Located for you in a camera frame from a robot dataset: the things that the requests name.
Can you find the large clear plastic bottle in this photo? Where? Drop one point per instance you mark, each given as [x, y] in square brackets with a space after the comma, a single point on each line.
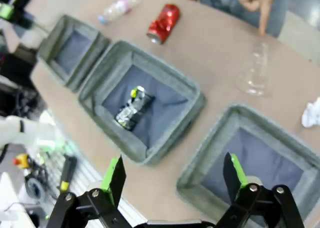
[257, 70]

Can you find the grey fabric basket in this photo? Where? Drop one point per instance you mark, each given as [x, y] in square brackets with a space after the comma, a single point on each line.
[50, 45]
[180, 93]
[225, 128]

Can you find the black silver can green top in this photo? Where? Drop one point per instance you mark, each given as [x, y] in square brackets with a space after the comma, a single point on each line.
[135, 108]

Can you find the black tool with yellow band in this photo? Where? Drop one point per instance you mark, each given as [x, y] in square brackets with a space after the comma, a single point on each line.
[68, 173]

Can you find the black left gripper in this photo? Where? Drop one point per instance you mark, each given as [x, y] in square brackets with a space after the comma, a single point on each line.
[23, 5]

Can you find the white paper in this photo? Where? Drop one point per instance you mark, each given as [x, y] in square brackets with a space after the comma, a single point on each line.
[311, 113]

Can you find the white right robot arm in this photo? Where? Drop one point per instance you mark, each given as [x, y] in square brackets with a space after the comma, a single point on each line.
[32, 133]

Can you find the small bottle with blue cap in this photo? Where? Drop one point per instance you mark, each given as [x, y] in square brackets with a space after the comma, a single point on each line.
[120, 6]

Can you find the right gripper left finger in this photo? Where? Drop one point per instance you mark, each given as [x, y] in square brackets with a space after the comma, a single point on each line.
[113, 183]

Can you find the red yellow emergency stop button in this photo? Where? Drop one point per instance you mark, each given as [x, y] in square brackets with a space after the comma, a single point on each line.
[22, 161]

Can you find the person's left hand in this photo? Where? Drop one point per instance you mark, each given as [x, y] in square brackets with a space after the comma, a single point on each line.
[265, 3]

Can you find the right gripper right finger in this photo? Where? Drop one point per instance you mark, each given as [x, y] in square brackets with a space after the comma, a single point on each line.
[235, 178]

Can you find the crushed red drink can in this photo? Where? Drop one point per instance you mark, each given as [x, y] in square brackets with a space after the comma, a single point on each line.
[163, 23]

